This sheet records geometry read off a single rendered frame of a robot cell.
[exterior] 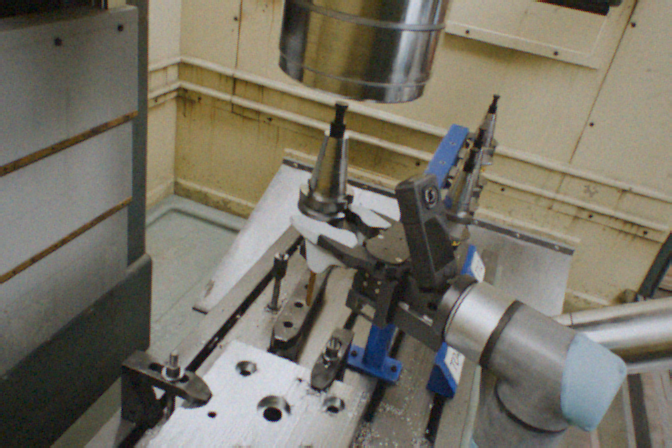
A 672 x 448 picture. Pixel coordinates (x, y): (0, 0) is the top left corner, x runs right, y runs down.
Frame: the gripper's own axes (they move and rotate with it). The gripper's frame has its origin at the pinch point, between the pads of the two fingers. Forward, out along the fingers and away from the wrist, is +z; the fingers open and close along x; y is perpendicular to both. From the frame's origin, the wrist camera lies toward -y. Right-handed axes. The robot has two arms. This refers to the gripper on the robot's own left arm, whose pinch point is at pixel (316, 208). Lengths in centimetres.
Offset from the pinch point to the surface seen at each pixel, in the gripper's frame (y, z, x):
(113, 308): 49, 47, 5
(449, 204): 7.7, -3.8, 30.0
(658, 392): 51, -44, 78
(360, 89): -17.4, -6.1, -5.4
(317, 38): -20.9, -1.9, -7.5
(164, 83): 31, 106, 61
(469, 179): 3.0, -5.2, 31.2
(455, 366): 38, -13, 33
